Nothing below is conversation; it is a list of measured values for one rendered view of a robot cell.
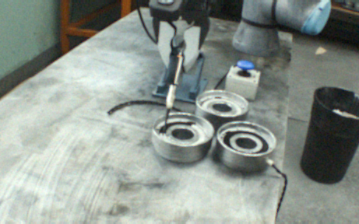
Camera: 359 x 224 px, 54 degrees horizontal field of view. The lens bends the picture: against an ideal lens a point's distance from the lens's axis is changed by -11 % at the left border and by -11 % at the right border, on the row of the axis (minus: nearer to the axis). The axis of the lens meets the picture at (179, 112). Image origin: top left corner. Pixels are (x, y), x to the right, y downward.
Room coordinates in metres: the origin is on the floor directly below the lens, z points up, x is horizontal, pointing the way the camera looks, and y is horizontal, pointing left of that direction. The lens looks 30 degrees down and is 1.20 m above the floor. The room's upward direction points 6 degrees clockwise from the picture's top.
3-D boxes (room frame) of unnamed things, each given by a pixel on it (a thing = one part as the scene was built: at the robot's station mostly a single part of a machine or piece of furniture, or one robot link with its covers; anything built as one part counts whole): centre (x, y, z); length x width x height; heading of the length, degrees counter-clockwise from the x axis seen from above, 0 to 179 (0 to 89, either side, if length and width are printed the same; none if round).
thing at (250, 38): (1.14, -0.22, 0.85); 0.15 x 0.15 x 0.10
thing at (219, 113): (0.68, -0.08, 0.82); 0.10 x 0.10 x 0.04
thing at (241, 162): (0.56, -0.12, 0.82); 0.10 x 0.10 x 0.04
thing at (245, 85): (0.82, -0.14, 0.82); 0.08 x 0.07 x 0.05; 166
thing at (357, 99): (1.62, -0.81, 0.21); 0.34 x 0.34 x 0.43
